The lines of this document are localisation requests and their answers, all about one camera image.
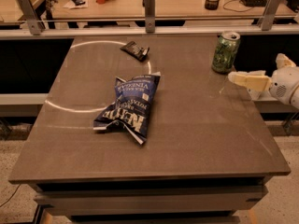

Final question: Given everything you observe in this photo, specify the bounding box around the right metal rail bracket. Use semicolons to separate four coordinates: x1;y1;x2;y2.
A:
258;0;281;31

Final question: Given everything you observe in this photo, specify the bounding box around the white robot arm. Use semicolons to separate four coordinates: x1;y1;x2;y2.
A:
228;53;299;108

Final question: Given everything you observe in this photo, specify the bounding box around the green soda can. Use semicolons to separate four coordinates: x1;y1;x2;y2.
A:
211;31;240;74

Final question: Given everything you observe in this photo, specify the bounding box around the left metal rail bracket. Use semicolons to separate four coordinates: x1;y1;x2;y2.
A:
17;0;45;35

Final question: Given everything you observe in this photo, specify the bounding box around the black mesh cup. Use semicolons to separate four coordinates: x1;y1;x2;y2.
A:
205;0;220;10

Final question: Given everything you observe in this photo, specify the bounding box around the middle metal rail bracket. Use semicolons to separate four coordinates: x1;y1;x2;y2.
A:
143;0;155;33

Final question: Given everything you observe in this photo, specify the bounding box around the grey table drawer unit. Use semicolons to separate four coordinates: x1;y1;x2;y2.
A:
36;177;268;222

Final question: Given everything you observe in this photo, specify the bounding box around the black cable on desk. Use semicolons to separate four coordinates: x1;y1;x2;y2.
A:
221;0;255;13

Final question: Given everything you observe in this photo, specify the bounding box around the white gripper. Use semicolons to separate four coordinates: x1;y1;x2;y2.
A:
228;53;299;105

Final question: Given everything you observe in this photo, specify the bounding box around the small dark snack packet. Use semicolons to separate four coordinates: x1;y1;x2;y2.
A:
121;41;150;62

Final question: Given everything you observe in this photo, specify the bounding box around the metal rail bracket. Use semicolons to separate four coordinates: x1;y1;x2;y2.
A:
143;0;155;33
258;0;281;31
17;0;45;35

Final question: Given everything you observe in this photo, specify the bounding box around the blue Kettle chip bag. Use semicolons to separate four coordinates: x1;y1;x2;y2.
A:
93;72;161;145

